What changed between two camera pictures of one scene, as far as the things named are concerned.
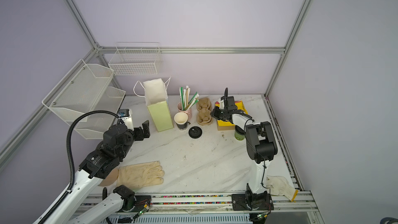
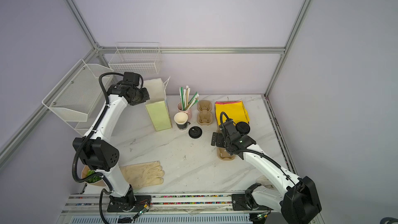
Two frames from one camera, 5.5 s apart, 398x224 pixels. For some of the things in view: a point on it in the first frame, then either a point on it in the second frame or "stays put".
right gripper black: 215,111 to 218,136
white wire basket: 136,58 stays put
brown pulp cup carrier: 203,105 stays put
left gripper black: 140,136 to 146,97
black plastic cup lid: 195,132 stays put
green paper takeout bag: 156,97 stays put
